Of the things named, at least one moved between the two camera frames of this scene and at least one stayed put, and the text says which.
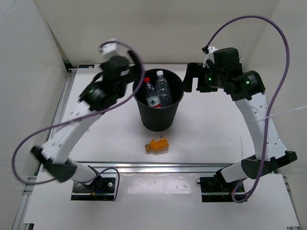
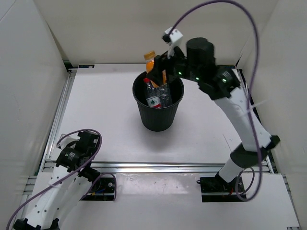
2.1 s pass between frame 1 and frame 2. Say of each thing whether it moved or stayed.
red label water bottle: stayed
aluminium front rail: stayed
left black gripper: moved
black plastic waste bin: stayed
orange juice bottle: moved
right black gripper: moved
